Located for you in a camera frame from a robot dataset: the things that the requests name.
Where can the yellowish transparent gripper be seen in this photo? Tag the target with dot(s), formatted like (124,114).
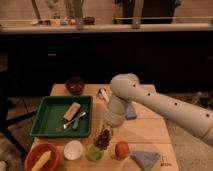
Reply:
(109,129)

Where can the dark red grape bunch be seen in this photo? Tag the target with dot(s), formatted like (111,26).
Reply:
(102,140)

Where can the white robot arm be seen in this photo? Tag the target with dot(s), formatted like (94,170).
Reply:
(126,88)

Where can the green plastic cup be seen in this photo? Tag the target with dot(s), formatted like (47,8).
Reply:
(94,153)

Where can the orange fruit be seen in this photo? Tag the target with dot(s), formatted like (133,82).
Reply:
(122,150)

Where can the blue sponge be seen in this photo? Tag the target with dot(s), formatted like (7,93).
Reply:
(130,113)

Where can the tan wooden block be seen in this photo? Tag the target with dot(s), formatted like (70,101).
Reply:
(70,113)

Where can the white small bowl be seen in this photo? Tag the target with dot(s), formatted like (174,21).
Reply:
(73,150)

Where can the blue grey cloth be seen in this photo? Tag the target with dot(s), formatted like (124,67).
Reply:
(147,161)

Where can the silver fork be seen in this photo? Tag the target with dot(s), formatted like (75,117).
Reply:
(65,126)

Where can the dark red bowl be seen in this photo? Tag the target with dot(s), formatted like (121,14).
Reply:
(75,85)

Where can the green plastic tray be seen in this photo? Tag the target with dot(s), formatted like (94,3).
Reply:
(49,117)

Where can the yellow corn cob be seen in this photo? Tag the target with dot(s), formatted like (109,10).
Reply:
(42,161)

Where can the orange plastic bowl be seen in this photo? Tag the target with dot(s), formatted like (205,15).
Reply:
(35,153)

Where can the red bowl on counter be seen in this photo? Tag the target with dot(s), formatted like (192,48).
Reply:
(89,20)

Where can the green handled utensil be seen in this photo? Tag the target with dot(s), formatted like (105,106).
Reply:
(75,125)

